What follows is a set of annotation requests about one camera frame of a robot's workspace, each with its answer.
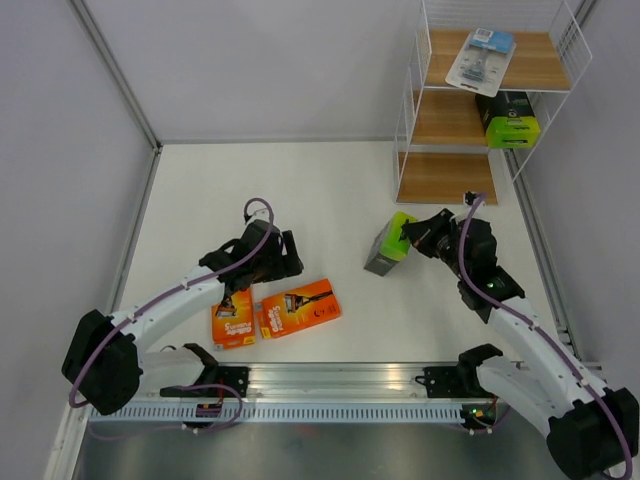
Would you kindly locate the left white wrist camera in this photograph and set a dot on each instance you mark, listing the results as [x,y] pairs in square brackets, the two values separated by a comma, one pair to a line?
[263,215]

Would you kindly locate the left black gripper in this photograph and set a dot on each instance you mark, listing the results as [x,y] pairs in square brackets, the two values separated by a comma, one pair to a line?
[292,265]

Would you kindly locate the aluminium corner post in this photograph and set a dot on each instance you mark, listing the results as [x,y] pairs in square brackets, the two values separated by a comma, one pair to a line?
[100,44]

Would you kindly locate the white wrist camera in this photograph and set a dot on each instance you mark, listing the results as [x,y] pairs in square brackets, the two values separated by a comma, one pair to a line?
[263,215]
[470,198]

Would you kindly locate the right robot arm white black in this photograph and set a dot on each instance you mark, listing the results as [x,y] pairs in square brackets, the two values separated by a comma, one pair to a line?
[588,427]

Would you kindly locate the white wire wooden shelf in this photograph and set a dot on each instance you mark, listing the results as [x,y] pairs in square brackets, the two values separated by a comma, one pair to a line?
[440,147]

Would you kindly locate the white slotted cable duct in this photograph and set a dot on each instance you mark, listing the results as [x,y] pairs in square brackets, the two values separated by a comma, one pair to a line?
[442,413]

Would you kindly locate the orange razor box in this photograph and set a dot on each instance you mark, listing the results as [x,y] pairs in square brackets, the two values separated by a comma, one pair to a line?
[297,309]
[232,322]

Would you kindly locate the orange razor box front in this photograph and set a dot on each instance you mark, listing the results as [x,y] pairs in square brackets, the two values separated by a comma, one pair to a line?
[232,322]

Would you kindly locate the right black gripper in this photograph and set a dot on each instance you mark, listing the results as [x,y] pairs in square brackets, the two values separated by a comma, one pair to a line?
[421,233]

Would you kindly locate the aluminium rail frame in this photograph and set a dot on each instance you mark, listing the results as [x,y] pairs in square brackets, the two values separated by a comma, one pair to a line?
[335,380]

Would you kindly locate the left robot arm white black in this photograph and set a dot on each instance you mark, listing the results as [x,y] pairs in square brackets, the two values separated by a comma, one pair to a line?
[110,359]

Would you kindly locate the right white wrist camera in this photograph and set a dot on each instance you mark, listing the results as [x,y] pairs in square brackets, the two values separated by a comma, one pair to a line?
[470,198]

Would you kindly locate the blue clear razor blister pack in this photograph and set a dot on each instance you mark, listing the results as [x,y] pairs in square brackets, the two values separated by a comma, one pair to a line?
[482,62]

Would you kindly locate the green black razor box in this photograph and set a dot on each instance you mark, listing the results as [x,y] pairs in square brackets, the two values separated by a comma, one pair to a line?
[390,246]
[508,120]

